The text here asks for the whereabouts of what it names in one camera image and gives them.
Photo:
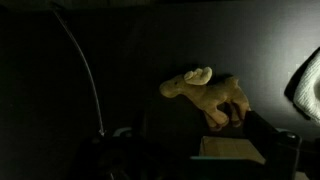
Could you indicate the brown plush moose toy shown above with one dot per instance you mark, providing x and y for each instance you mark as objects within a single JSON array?
[{"x": 221, "y": 103}]

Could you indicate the large cardboard box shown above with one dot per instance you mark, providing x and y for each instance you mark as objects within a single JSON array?
[{"x": 229, "y": 148}]

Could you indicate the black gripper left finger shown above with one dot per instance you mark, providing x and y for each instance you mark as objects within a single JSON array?
[{"x": 125, "y": 155}]

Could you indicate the white knitted cloth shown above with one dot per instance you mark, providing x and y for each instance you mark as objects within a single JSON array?
[{"x": 303, "y": 88}]

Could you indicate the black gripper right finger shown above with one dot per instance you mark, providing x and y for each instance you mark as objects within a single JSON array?
[{"x": 280, "y": 149}]

